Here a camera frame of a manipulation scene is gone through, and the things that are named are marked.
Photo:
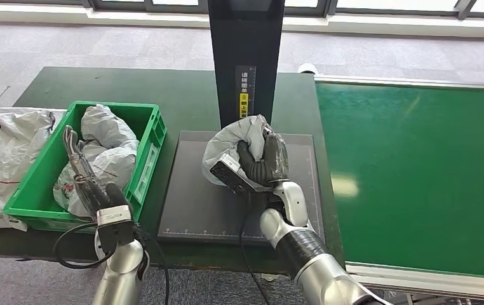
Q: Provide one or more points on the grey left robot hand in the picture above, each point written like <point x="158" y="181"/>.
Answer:
<point x="88" y="189"/>

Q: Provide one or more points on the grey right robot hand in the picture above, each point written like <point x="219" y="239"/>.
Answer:
<point x="273" y="162"/>

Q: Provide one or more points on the long white red-print parcel bag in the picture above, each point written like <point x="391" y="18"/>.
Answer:
<point x="115" y="164"/>

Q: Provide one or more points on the grey parcel bag red smudge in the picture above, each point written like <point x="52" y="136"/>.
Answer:
<point x="233" y="134"/>

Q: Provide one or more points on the plain grey white parcel bag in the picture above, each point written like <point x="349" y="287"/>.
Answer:
<point x="105" y="126"/>

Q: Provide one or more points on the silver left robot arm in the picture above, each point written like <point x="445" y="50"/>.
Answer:
<point x="120" y="273"/>

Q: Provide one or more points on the black inbound scanner machine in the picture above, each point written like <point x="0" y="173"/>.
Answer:
<point x="191" y="202"/>

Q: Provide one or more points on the white conveyor roller end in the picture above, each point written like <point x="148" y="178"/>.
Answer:
<point x="307" y="68"/>

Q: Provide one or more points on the green conveyor belt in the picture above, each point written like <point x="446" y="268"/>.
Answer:
<point x="414" y="126"/>

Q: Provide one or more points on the green plastic crate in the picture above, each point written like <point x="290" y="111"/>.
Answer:
<point x="36" y="198"/>

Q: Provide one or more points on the yellow and black label strip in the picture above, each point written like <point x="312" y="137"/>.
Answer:
<point x="244" y="101"/>

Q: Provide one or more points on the white table foot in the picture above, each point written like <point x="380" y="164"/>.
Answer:
<point x="268" y="278"/>

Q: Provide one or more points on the dark green table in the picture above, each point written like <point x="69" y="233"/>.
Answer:
<point x="162" y="97"/>

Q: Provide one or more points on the white window sill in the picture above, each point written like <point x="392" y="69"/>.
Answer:
<point x="393" y="25"/>

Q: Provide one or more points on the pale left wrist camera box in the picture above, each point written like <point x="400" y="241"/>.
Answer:
<point x="113" y="215"/>

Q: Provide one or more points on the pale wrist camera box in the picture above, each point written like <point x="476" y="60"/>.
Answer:
<point x="113" y="215"/>
<point x="225" y="166"/>

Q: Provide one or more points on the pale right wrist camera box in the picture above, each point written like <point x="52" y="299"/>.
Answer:
<point x="225" y="166"/>

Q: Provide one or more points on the dark window frame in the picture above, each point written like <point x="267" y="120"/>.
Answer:
<point x="120" y="5"/>

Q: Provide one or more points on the aluminium conveyor frame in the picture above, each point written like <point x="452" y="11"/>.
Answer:
<point x="456" y="286"/>

